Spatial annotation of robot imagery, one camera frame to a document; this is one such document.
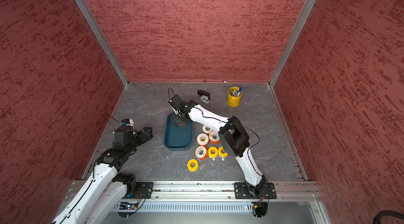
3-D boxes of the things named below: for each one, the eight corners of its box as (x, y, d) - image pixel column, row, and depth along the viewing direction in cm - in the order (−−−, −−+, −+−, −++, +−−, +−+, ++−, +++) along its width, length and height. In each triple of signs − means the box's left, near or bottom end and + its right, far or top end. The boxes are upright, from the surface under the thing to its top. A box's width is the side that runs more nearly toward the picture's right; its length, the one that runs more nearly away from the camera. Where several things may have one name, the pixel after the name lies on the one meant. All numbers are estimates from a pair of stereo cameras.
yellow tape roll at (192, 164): (186, 171, 82) (186, 170, 80) (187, 159, 86) (187, 158, 84) (198, 171, 82) (198, 170, 80) (198, 159, 86) (198, 158, 84)
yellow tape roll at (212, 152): (205, 154, 87) (205, 153, 85) (211, 145, 91) (211, 144, 89) (213, 160, 85) (214, 159, 83) (219, 151, 89) (219, 149, 87)
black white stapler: (194, 98, 113) (193, 96, 111) (198, 91, 117) (198, 89, 115) (207, 103, 110) (207, 101, 108) (211, 96, 115) (211, 93, 112)
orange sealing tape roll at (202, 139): (196, 145, 89) (196, 143, 87) (197, 134, 93) (197, 132, 91) (208, 145, 89) (208, 143, 87) (208, 134, 94) (208, 132, 91)
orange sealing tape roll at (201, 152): (195, 159, 85) (195, 157, 82) (195, 147, 89) (195, 145, 87) (207, 159, 85) (208, 157, 82) (207, 147, 89) (208, 145, 87)
